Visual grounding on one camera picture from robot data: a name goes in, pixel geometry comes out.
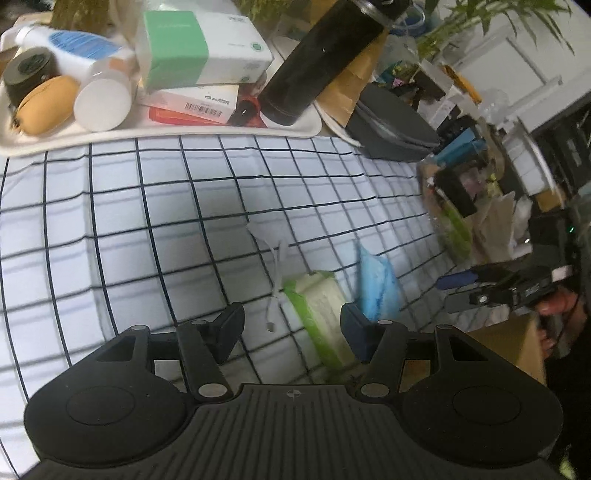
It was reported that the green white carton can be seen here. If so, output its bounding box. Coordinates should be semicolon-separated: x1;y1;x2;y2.
135;10;274;90

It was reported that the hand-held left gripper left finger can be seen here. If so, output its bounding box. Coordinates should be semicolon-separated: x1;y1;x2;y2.
90;302;245;402

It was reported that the orange yellow packet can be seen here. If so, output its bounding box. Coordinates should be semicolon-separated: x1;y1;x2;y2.
441;65;481;102

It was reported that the bamboo plant in glass vase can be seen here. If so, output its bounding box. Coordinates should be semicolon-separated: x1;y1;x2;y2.
48;0;116;28
416;0;573;61
233;0;326;21

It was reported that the blue packet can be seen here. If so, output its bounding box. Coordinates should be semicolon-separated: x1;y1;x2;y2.
353;240;402;321

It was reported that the grey zip case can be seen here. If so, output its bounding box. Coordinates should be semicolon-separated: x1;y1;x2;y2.
346;83;441;162

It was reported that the blue box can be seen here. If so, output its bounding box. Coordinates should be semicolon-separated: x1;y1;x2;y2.
434;129;485;167

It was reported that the black water bottle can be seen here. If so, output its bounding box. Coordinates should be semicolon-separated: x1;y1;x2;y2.
257;0;411;126

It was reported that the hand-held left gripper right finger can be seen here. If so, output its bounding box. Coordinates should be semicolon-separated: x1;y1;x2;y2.
340;302;513;400

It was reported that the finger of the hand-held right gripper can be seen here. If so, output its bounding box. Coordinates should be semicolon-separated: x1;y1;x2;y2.
444;284;518;313
436;265;513;289

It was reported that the pink white flat box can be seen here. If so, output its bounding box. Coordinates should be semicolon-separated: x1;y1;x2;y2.
141;83;241;125

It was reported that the tan pouch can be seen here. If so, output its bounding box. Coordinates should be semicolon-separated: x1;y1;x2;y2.
11;75;80;136

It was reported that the brown paper bag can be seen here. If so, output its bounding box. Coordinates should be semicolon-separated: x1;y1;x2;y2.
316;32;389;127

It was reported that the green and white packet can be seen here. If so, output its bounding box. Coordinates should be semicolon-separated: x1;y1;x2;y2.
281;271;370;367

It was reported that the white black checked tablecloth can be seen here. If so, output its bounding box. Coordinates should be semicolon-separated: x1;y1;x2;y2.
0;134;458;478

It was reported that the brown cardboard box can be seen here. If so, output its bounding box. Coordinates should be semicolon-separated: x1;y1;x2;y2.
402;314;548;386

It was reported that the black shelving rack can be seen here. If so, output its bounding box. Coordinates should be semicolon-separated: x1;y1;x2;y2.
531;115;591;195

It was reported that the black tape roll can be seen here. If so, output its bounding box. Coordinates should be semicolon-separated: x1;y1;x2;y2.
4;46;58;109

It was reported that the person's right hand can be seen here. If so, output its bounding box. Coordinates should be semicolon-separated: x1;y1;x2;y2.
536;284;591;361

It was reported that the white bottle blue label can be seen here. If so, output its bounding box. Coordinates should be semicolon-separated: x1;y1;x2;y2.
14;25;137;79

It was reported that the white charging cable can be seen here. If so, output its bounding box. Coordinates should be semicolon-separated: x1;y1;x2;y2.
247;222;291;333

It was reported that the white panelled door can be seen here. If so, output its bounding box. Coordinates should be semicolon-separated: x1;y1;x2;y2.
462;0;591;134

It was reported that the black red small gadget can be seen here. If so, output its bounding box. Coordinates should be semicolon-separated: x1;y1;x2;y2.
229;96;262;127

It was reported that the white frosted jar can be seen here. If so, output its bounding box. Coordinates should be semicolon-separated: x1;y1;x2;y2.
74;58;139;132

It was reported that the cream plastic tray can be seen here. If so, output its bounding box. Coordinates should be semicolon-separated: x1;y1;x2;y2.
0;28;321;158

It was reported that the small black box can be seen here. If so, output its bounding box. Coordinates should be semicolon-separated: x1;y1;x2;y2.
434;168;478;217

